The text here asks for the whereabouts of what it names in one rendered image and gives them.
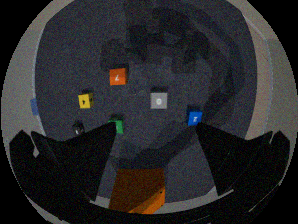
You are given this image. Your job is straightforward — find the blue block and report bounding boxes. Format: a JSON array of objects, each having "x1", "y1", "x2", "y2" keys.
[{"x1": 185, "y1": 108, "x2": 202, "y2": 125}]

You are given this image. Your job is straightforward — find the green block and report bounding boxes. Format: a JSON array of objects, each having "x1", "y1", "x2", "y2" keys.
[{"x1": 108, "y1": 117, "x2": 125, "y2": 133}]

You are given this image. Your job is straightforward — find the yellow block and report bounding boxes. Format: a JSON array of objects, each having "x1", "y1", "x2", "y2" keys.
[{"x1": 78, "y1": 93, "x2": 94, "y2": 108}]

